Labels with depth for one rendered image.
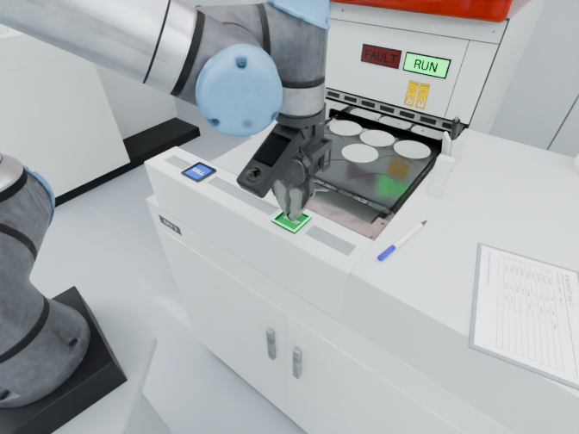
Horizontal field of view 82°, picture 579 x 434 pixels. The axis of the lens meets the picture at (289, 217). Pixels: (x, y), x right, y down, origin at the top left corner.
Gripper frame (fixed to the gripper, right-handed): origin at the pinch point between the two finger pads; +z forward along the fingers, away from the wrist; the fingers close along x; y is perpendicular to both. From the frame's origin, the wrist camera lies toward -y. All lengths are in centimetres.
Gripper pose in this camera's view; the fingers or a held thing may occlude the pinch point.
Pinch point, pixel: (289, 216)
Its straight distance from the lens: 61.5
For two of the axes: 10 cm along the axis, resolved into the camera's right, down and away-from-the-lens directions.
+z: 0.0, 7.5, 6.6
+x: -7.9, -4.0, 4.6
